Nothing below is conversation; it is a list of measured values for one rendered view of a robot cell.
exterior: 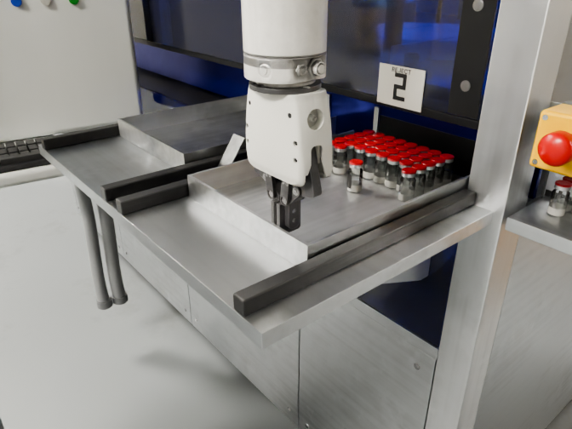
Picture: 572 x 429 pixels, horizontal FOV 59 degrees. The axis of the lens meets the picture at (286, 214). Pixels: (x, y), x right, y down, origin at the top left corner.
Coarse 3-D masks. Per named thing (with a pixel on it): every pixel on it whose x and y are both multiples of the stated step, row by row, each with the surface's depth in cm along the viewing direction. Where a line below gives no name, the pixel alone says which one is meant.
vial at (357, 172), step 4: (352, 168) 73; (356, 168) 73; (360, 168) 73; (348, 172) 74; (352, 172) 73; (356, 172) 73; (360, 172) 73; (352, 176) 73; (356, 176) 73; (360, 176) 74; (352, 180) 74; (356, 180) 74; (360, 180) 74; (352, 184) 74; (356, 184) 74; (360, 184) 74; (348, 188) 75; (352, 188) 74; (356, 188) 74; (360, 188) 75
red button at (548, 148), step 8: (544, 136) 58; (552, 136) 57; (560, 136) 57; (568, 136) 57; (544, 144) 58; (552, 144) 57; (560, 144) 57; (568, 144) 56; (544, 152) 58; (552, 152) 57; (560, 152) 57; (568, 152) 56; (544, 160) 59; (552, 160) 58; (560, 160) 57; (568, 160) 57
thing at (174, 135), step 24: (240, 96) 114; (120, 120) 97; (144, 120) 101; (168, 120) 105; (192, 120) 108; (216, 120) 108; (240, 120) 108; (144, 144) 91; (168, 144) 84; (192, 144) 94; (216, 144) 94
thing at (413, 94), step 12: (384, 72) 77; (408, 72) 74; (420, 72) 72; (384, 84) 78; (408, 84) 74; (420, 84) 72; (384, 96) 78; (408, 96) 75; (420, 96) 73; (408, 108) 75; (420, 108) 74
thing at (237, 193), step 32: (192, 192) 72; (224, 192) 75; (256, 192) 75; (352, 192) 75; (384, 192) 75; (448, 192) 69; (256, 224) 61; (320, 224) 66; (352, 224) 59; (384, 224) 62; (288, 256) 58
